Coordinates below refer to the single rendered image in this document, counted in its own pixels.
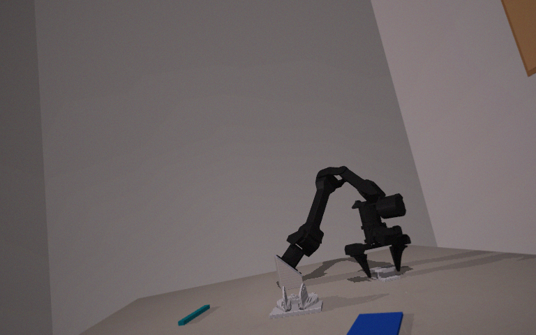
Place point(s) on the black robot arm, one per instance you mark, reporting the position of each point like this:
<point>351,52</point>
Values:
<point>309,236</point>

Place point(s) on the teal rectangular bar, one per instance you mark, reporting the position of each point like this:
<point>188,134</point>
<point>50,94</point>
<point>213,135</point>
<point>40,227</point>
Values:
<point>193,315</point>

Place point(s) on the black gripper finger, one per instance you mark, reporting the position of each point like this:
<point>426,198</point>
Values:
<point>362,260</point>
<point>396,255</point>

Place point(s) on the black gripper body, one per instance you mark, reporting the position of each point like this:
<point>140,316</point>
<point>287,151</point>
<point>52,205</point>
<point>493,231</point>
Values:
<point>358,249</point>

